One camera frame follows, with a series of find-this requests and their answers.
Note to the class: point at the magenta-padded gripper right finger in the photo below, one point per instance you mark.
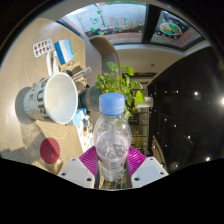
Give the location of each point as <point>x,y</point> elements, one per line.
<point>146,171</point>

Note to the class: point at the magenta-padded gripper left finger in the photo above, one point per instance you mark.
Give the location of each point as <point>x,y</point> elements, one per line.
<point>78,171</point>

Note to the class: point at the clear blue-capped water bottle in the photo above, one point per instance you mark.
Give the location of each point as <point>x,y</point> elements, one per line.
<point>111,140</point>

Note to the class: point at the group of round-backed chairs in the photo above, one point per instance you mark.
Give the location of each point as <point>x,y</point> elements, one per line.
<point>158,150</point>

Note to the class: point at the flat round red coaster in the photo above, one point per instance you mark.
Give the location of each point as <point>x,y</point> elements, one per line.
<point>50,150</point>

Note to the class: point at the small teal box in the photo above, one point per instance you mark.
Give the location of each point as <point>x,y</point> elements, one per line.
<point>79,117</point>

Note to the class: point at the white printed paper cup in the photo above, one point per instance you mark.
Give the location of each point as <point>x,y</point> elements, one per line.
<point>56,98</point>

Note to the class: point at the group of ceiling spotlights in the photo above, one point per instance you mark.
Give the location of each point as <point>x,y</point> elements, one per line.
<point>196,95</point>

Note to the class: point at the green potted plant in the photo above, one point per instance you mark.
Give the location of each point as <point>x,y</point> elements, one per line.
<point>115,81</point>

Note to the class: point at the white teal-capped marker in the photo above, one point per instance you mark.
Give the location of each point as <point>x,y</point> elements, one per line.
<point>55,63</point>

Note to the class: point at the blue and white box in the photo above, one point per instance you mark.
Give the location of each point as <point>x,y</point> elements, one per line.
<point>64,51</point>

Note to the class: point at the grey curved sofa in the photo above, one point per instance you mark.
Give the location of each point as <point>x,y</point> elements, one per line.
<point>106,50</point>

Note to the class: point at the pill blister pack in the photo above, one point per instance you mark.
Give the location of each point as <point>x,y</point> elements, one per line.
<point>42,48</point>

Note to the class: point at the window with wreath decal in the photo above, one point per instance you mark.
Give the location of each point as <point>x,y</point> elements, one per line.
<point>173,30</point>

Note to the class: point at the window with tree decal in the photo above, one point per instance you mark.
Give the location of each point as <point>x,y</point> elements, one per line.
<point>113,20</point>

